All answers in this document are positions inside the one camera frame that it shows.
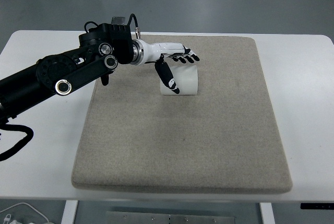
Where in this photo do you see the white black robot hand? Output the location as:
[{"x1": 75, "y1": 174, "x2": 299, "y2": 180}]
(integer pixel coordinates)
[{"x1": 132, "y1": 39, "x2": 200, "y2": 95}]

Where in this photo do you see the white ribbed cup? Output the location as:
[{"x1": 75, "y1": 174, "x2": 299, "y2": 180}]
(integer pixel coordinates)
[{"x1": 160, "y1": 65, "x2": 198, "y2": 96}]

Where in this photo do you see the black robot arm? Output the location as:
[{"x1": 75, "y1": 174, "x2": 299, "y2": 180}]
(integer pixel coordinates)
[{"x1": 1, "y1": 23, "x2": 199, "y2": 124}]

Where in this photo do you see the metal floor socket plate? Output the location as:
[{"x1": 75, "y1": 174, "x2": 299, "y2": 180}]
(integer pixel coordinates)
[{"x1": 111, "y1": 16, "x2": 126, "y2": 25}]

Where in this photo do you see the beige felt mat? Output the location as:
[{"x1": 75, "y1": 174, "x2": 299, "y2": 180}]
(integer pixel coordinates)
[{"x1": 71, "y1": 36, "x2": 292, "y2": 194}]

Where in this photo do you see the white table leg right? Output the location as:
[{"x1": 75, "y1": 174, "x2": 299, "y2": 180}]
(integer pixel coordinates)
[{"x1": 259, "y1": 203, "x2": 276, "y2": 224}]

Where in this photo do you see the white table leg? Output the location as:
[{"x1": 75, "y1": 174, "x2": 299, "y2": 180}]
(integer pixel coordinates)
[
  {"x1": 61, "y1": 200, "x2": 78, "y2": 224},
  {"x1": 259, "y1": 203, "x2": 276, "y2": 224}
]

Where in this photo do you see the white table leg left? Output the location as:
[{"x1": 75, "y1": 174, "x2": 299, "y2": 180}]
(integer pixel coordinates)
[{"x1": 61, "y1": 200, "x2": 78, "y2": 224}]

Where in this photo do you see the black table control panel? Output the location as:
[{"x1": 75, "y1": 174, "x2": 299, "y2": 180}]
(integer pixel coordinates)
[{"x1": 300, "y1": 203, "x2": 334, "y2": 210}]

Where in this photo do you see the black sleeved arm cable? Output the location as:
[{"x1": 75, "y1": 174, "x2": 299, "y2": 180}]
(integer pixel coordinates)
[{"x1": 0, "y1": 123, "x2": 35, "y2": 162}]

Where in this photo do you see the white cable under table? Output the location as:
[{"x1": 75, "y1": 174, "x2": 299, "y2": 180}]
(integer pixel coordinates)
[{"x1": 0, "y1": 202, "x2": 50, "y2": 224}]

